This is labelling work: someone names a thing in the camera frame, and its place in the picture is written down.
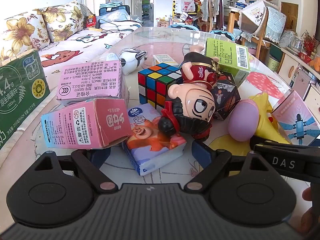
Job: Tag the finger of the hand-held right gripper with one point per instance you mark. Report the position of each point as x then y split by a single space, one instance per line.
260 140

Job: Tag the dark patterned cube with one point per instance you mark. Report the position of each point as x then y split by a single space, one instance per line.
225 97

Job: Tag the wooden chair with cover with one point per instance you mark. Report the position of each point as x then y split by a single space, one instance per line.
272 25

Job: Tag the bear print tissue pack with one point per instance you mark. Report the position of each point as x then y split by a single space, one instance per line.
155 150

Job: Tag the white and black toy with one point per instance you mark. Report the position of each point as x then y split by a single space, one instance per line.
130 62

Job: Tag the sofa with cartoon cover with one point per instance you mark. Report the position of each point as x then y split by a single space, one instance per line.
82 42

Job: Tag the small red box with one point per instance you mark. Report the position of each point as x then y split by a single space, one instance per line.
91 21

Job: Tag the small white yellow box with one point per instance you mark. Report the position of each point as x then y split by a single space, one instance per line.
162 60

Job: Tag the dark blue case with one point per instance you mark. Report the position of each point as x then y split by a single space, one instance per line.
115 10

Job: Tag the large pink toy box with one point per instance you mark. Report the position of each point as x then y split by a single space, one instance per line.
90 80

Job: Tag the printed cardboard box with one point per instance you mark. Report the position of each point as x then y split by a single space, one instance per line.
252 15

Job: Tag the green cardboard box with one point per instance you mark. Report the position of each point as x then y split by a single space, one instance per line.
20 100

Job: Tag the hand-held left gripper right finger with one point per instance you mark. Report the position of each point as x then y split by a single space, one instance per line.
200 155

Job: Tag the colourful puzzle cube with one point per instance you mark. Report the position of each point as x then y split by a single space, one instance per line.
155 85

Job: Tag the light green box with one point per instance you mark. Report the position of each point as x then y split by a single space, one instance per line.
225 55

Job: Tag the cartoon doll figure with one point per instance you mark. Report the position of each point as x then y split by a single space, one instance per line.
192 105

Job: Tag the white cabinet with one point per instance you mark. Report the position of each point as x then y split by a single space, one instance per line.
300 70

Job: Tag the pink and blue carton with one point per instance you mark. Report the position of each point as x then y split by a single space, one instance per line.
75 122

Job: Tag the floral cushion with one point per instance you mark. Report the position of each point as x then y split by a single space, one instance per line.
20 35
62 20

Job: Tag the blue stool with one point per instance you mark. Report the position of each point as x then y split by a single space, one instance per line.
181 26
221 33

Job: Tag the yellow toy water gun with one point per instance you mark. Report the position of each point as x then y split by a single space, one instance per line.
262 122

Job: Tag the black power adapter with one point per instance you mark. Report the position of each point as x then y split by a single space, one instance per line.
98 25

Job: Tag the person's right hand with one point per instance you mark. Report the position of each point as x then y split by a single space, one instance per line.
307 197

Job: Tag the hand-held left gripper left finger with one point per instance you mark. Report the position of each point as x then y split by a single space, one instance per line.
98 157

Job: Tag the pink box with blue figure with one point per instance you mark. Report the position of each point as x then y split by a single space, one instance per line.
292 110

